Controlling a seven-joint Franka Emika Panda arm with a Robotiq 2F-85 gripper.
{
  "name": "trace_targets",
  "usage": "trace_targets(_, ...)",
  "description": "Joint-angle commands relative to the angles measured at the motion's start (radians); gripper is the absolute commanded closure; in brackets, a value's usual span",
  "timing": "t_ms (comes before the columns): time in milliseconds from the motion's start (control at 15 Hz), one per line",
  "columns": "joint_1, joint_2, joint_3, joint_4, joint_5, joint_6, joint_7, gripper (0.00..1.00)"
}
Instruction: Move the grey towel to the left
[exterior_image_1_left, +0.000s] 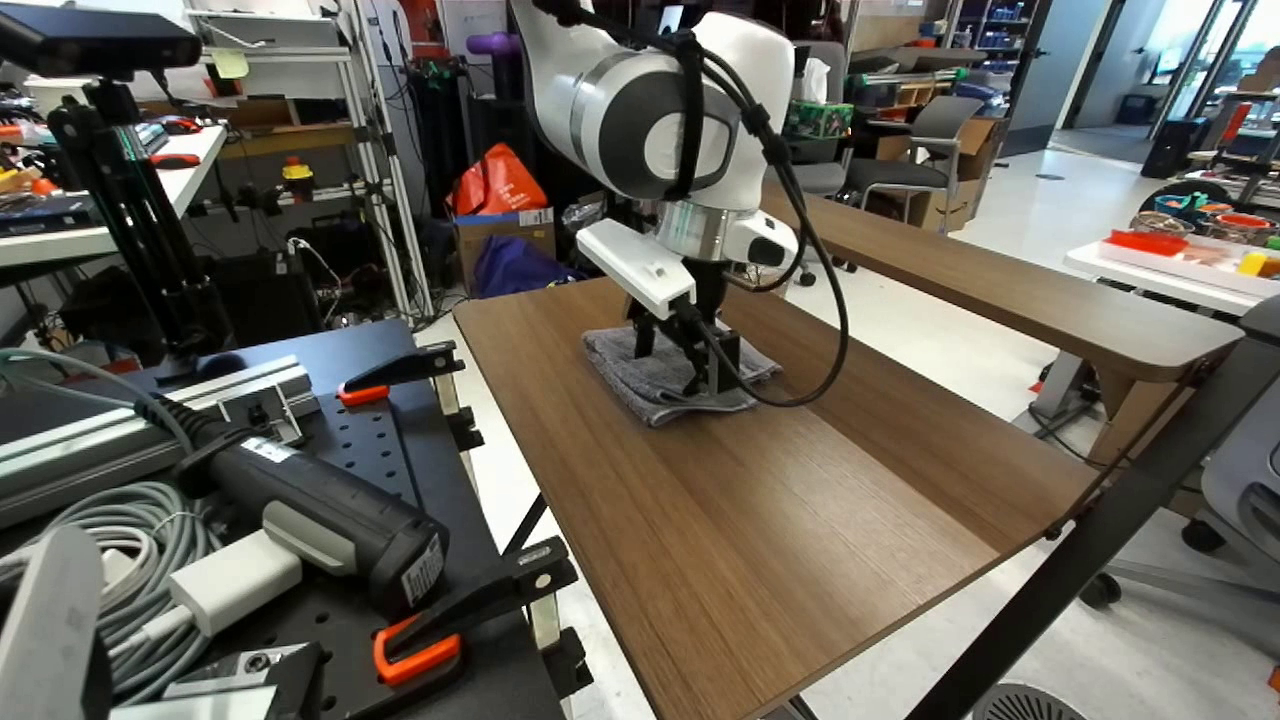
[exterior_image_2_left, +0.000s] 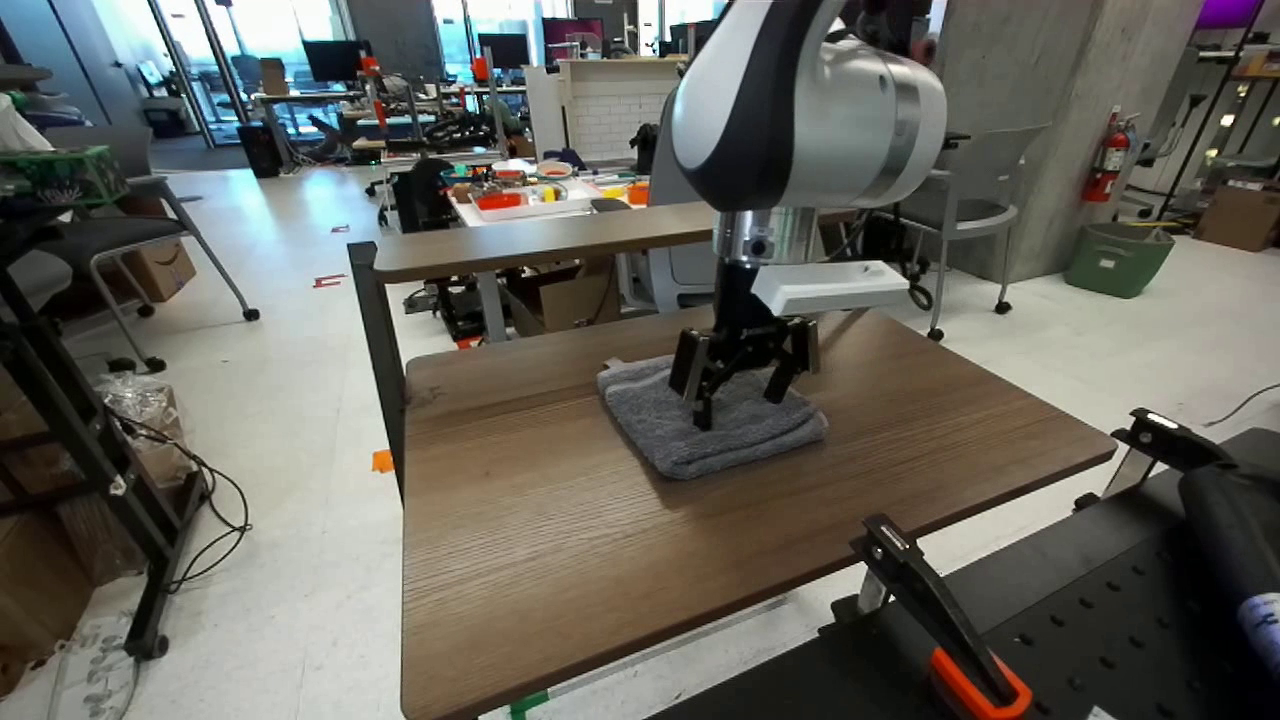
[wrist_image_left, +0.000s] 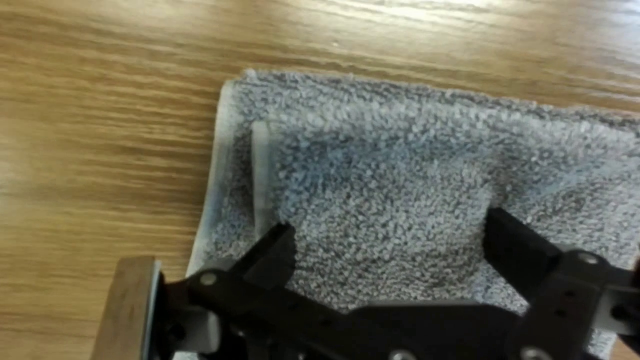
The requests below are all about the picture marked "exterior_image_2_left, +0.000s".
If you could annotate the green storage bin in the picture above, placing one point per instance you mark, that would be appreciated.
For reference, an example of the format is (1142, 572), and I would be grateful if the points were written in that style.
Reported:
(1118, 262)

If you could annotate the green tape piece under desk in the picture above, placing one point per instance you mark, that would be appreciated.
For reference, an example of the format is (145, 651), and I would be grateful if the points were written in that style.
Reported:
(531, 703)

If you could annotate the cardboard box under shelf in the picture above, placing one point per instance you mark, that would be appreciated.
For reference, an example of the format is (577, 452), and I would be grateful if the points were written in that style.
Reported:
(566, 297)

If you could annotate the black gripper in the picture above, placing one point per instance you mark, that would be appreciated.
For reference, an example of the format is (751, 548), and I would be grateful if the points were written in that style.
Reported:
(741, 335)

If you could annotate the black backpack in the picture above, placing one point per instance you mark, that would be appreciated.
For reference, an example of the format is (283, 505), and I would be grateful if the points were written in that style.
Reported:
(426, 192)

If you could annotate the red flat tray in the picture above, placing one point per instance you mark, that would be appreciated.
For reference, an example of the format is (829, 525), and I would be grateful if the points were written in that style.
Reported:
(502, 202)

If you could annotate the grey towel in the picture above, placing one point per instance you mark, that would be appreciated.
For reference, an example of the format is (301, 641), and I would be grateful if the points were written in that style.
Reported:
(665, 432)

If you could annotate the red fire extinguisher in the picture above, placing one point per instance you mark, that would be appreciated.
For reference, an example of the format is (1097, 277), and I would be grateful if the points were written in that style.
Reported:
(1108, 156)

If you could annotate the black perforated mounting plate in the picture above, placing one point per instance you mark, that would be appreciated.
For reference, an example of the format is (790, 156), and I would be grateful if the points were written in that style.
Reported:
(1135, 641)

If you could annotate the large cardboard box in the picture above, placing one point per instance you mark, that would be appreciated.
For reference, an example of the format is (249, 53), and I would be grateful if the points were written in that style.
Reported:
(1241, 219)

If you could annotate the black desk frame post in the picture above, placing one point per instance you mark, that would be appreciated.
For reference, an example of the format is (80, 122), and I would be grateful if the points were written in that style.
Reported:
(383, 362)

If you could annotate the white table with colourful items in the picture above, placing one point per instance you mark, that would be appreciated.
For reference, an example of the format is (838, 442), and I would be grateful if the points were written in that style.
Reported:
(546, 192)

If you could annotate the black metal rack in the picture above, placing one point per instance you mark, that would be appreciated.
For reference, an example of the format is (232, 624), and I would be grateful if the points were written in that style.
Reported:
(80, 442)

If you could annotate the grey metal frame chair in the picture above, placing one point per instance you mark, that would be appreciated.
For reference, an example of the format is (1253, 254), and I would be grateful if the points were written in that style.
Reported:
(980, 202)

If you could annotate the orange floor tape piece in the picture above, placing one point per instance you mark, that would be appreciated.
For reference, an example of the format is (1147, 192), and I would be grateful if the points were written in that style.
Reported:
(383, 462)

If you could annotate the black cylindrical device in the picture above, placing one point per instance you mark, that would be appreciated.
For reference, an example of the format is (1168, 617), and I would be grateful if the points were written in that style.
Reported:
(1234, 535)

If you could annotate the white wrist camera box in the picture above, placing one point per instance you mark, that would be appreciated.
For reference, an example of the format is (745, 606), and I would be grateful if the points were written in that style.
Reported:
(834, 287)

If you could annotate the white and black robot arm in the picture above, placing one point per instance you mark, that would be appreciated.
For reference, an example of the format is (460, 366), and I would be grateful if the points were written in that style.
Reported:
(800, 122)

